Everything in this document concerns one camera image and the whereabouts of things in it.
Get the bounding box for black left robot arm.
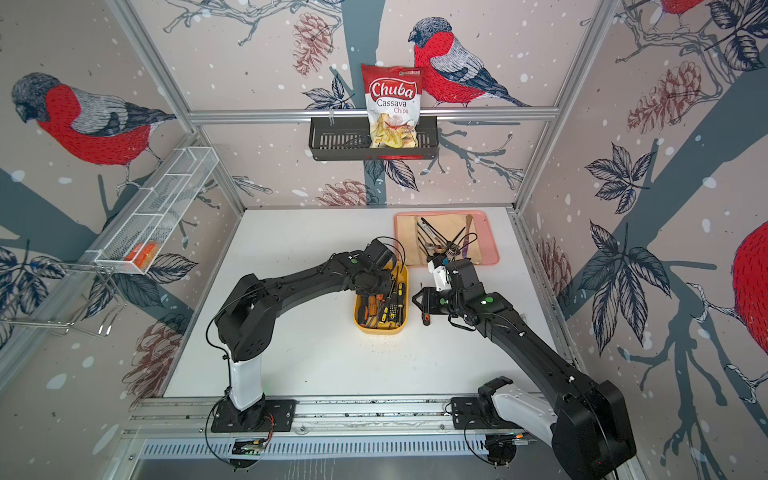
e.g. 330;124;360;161
212;238;404;413

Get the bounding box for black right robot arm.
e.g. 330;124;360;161
412;283;637;479

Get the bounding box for yellow plastic storage box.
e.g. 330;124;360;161
353;262;409;335

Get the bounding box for pink plastic tray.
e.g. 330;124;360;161
394;210;500;267

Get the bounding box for beige cloth on tray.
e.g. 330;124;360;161
395;213;483;266

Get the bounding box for Chuba cassava chips bag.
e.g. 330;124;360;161
361;64;423;149

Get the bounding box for orange item in shelf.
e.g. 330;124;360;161
125;242;160;270

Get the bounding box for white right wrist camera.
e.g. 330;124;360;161
427;255;451;292

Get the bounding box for purple handled knife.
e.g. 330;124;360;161
461;214;473;258

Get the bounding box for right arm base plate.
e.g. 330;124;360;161
447;396;524;430

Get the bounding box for black wire wall basket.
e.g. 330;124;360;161
309;116;439;161

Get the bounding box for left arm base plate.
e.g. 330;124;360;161
211;397;298;433

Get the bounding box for white wire mesh shelf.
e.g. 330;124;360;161
94;146;219;275

